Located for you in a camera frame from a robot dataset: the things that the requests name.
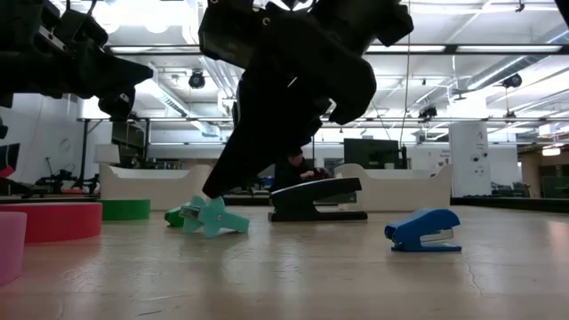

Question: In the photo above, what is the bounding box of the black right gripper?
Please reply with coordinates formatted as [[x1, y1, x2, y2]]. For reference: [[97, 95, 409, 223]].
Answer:
[[198, 0, 378, 200]]

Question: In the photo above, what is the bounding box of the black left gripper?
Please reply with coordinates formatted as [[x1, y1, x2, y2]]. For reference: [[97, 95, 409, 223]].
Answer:
[[30, 0, 155, 122]]

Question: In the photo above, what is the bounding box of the teal staple remover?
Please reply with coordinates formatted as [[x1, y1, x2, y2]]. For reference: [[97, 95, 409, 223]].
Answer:
[[180, 195, 251, 239]]

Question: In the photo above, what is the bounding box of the green mini stapler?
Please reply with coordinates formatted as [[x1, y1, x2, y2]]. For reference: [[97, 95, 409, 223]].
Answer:
[[164, 203, 192, 228]]

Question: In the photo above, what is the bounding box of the green tape roll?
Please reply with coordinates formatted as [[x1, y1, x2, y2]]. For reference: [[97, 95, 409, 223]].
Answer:
[[98, 198, 151, 222]]

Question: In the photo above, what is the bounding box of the red tape roll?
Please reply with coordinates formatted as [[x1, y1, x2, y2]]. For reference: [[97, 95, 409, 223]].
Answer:
[[0, 202, 103, 244]]

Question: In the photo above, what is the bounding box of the blue mini stapler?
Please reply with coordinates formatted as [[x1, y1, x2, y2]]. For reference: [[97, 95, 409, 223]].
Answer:
[[384, 207, 462, 253]]

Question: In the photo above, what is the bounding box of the pink tape roll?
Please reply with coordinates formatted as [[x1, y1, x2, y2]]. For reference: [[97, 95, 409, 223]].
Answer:
[[0, 211, 28, 285]]

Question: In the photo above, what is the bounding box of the black stapler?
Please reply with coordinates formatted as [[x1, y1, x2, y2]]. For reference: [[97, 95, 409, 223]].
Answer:
[[268, 177, 369, 223]]

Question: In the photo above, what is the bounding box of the person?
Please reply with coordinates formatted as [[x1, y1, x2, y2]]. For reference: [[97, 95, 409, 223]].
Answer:
[[271, 149, 333, 193]]

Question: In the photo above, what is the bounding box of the black ceiling spot lamp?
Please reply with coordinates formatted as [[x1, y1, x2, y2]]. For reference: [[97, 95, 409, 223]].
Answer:
[[417, 104, 439, 121], [188, 69, 207, 90], [501, 73, 524, 89]]

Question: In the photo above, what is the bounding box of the white plastic bin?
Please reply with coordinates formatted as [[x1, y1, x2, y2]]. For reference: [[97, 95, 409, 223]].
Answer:
[[98, 163, 213, 212], [333, 163, 453, 212]]

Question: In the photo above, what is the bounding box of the black monitor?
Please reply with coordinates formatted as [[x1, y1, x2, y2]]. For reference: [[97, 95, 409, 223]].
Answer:
[[343, 138, 403, 171]]

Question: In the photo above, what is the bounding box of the white pillar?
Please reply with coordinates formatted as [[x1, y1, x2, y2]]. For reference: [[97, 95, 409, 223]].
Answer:
[[448, 121, 493, 198]]

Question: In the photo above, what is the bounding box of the black wall screen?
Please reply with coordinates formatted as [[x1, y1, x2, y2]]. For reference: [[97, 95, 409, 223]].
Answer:
[[0, 142, 21, 172]]

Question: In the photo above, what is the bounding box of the thin hanging cable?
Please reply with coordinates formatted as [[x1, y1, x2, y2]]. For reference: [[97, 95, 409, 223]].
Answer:
[[398, 30, 413, 146]]

